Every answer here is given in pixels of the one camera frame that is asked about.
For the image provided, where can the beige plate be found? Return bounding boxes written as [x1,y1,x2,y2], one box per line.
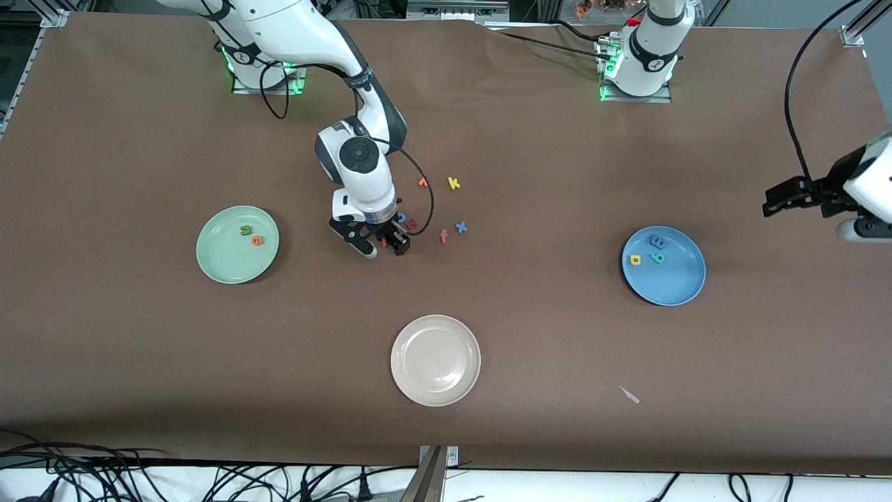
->
[390,314,482,408]

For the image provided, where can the blue plate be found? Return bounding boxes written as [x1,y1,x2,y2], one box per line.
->
[622,225,707,307]

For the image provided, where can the green plate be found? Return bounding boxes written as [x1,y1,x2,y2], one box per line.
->
[195,205,281,285]

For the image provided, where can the grey equipment box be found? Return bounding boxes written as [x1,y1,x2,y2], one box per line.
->
[406,0,511,22]

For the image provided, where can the brown table cover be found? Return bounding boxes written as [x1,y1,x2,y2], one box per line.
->
[0,10,892,478]

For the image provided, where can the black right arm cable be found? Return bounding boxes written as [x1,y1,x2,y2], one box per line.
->
[199,0,435,238]

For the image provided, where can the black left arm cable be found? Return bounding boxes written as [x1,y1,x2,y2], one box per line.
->
[785,0,865,182]

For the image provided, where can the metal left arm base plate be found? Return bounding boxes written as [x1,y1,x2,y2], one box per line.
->
[598,38,673,105]

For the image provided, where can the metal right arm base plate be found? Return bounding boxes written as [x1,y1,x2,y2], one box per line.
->
[232,61,309,96]

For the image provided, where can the metal post bracket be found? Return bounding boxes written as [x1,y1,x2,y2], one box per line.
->
[399,445,461,502]

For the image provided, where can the black cable to arm base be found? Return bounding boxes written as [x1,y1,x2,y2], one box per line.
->
[481,20,614,60]

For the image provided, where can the black cable loops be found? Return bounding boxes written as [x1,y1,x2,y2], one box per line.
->
[648,473,795,502]

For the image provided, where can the tangled black cable bundle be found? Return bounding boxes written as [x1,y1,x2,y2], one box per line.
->
[0,429,419,502]

